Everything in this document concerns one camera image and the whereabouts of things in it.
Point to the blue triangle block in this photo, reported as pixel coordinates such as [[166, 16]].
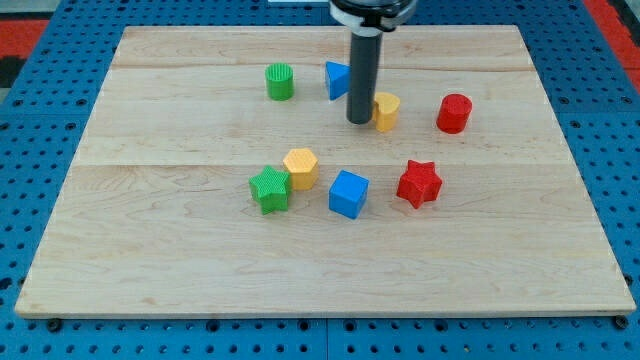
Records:
[[337, 77]]

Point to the green cylinder block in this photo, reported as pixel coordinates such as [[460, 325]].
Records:
[[279, 79]]

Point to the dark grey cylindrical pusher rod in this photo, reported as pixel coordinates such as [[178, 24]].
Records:
[[364, 62]]

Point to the blue cube block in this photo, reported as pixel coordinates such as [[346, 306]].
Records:
[[348, 194]]

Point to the green star block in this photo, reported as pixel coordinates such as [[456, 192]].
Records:
[[271, 189]]

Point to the red star block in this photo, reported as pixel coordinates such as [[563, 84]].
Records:
[[419, 183]]

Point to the yellow heart block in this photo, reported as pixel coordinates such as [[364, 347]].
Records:
[[386, 110]]

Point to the yellow hexagon block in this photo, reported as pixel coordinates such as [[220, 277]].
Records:
[[303, 166]]

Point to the light wooden board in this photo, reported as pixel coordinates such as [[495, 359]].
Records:
[[155, 218]]

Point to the red cylinder block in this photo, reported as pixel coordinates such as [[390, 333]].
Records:
[[454, 112]]

